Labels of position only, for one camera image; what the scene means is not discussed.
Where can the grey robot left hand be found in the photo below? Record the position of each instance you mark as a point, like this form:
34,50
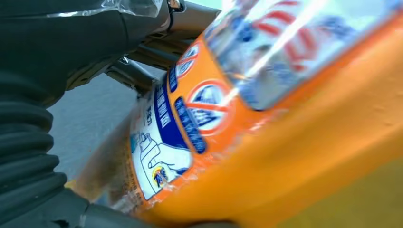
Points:
69,41

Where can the orange bottle with printed label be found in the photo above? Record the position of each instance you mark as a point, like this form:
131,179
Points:
283,141

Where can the yellow plastic bag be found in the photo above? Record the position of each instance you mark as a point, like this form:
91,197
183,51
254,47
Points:
362,204

